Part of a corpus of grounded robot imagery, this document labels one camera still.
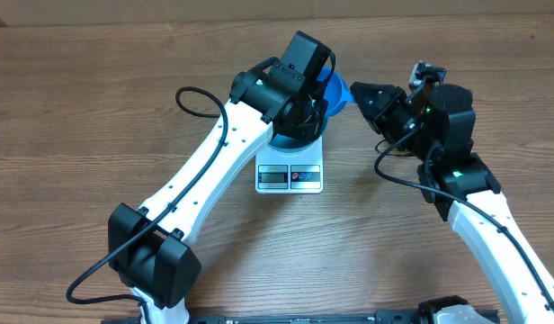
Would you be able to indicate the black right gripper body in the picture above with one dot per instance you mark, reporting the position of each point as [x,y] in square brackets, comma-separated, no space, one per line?
[390,120]

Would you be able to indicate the blue measuring scoop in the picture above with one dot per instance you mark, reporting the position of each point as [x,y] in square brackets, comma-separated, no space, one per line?
[337,95]

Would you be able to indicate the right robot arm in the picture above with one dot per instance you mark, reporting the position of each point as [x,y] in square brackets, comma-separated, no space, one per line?
[435,124]

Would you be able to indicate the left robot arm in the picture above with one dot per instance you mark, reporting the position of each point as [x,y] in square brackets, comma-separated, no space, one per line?
[151,245]

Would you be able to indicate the white kitchen scale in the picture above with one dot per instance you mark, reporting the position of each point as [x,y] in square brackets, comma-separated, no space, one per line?
[290,172]

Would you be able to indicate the blue bowl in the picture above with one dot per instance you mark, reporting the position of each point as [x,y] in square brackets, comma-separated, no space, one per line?
[290,136]

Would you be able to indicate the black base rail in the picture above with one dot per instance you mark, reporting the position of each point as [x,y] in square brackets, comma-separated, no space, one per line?
[463,312]

